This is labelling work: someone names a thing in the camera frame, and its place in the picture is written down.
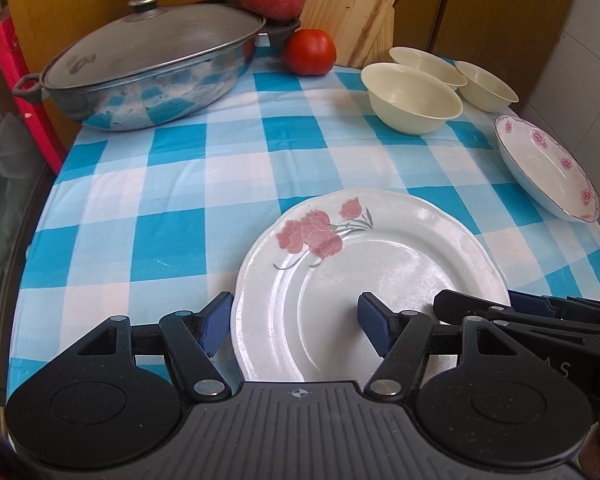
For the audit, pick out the steel pan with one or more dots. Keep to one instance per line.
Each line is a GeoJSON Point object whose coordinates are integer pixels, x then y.
{"type": "Point", "coordinates": [170, 100]}

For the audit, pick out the flat red box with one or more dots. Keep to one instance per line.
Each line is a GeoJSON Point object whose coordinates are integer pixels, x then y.
{"type": "Point", "coordinates": [25, 85]}

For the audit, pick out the deep plate with pink rim flowers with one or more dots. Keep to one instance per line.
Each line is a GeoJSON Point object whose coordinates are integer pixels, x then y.
{"type": "Point", "coordinates": [540, 160]}

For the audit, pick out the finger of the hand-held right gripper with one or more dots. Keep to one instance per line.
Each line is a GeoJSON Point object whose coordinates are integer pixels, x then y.
{"type": "Point", "coordinates": [475, 305]}
{"type": "Point", "coordinates": [555, 326]}

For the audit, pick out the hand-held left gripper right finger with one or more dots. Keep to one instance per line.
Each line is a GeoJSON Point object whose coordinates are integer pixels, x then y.
{"type": "Point", "coordinates": [372, 317]}

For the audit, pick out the cream bowl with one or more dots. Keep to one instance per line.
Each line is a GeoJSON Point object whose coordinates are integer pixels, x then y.
{"type": "Point", "coordinates": [410, 100]}
{"type": "Point", "coordinates": [485, 85]}
{"type": "Point", "coordinates": [430, 62]}

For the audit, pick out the leaf patterned glass panel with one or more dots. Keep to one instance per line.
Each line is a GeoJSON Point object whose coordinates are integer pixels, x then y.
{"type": "Point", "coordinates": [0, 125]}

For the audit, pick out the white plate with pink flowers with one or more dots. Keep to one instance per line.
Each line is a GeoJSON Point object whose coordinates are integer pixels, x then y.
{"type": "Point", "coordinates": [405, 260]}

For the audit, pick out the wooden cabinet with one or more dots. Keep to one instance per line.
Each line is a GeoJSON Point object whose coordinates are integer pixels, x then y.
{"type": "Point", "coordinates": [490, 5]}

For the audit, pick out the blue white checked tablecloth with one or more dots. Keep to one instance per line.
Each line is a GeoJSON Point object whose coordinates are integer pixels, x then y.
{"type": "Point", "coordinates": [180, 200]}

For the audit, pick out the dark fruit tray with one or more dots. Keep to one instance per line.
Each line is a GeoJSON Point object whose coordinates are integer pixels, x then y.
{"type": "Point", "coordinates": [280, 32]}

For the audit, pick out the red tomato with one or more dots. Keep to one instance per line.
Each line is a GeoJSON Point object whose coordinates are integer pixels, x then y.
{"type": "Point", "coordinates": [309, 52]}

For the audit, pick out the wooden knife block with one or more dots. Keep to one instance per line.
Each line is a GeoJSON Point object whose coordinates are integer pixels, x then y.
{"type": "Point", "coordinates": [350, 5]}

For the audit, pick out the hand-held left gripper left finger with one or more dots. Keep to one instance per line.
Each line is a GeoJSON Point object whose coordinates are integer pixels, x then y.
{"type": "Point", "coordinates": [216, 320]}

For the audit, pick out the grey pan lid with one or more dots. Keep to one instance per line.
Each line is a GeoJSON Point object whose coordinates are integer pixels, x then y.
{"type": "Point", "coordinates": [155, 40]}

